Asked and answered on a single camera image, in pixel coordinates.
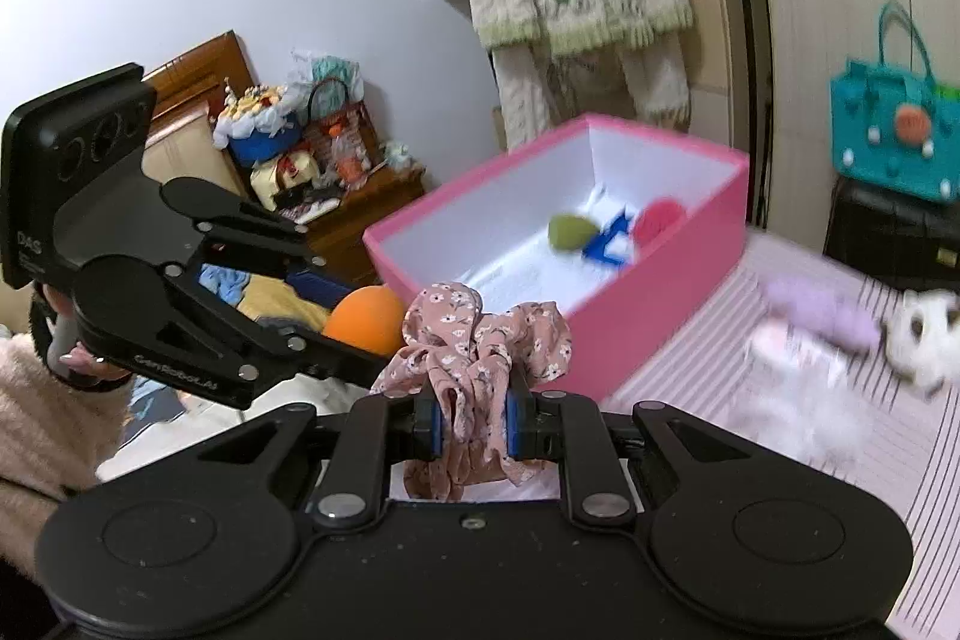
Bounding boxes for orange soft ball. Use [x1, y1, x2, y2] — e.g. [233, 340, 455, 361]
[322, 286, 407, 357]

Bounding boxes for pink floral scrunchie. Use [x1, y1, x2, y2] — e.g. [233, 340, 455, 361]
[371, 283, 573, 502]

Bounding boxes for purple plush toy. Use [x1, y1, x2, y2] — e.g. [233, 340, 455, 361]
[763, 276, 880, 354]

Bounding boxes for white brown plush toy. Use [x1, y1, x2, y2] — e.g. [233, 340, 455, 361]
[884, 289, 960, 398]

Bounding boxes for pink fuzzy sleeve forearm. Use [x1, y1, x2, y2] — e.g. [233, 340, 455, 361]
[2, 335, 132, 576]

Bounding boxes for blue soft toy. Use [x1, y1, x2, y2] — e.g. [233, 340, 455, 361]
[583, 209, 636, 268]

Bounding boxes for green soft ball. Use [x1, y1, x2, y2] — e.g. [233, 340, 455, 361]
[547, 213, 601, 253]

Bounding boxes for red soft ball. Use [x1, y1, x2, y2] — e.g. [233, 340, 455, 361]
[631, 198, 686, 248]

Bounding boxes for left hand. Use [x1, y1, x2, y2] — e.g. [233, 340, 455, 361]
[29, 283, 132, 393]

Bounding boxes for yellow blue bedding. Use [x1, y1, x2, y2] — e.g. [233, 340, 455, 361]
[197, 263, 332, 333]

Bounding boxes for wooden nightstand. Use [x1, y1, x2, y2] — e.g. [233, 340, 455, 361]
[306, 164, 425, 286]

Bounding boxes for orange drink bottle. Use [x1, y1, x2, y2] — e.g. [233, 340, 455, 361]
[331, 128, 366, 190]

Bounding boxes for brown woven basket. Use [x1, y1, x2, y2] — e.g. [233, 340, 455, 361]
[302, 76, 384, 172]

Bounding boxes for pink cardboard box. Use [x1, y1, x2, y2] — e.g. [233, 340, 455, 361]
[364, 115, 750, 399]

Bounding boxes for white fluffy fabric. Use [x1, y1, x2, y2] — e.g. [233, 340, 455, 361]
[727, 319, 871, 471]

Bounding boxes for black suitcase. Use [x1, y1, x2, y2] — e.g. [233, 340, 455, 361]
[823, 177, 960, 292]

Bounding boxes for teal felt handbag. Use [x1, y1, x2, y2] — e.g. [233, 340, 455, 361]
[830, 0, 958, 205]

